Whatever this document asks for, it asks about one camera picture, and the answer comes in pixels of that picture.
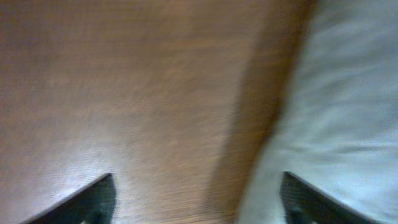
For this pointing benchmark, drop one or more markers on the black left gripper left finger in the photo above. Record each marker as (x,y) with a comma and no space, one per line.
(93,204)

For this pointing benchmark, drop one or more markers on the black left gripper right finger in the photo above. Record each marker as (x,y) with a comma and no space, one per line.
(303,203)

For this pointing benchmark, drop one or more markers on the khaki shorts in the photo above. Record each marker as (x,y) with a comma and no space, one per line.
(338,127)

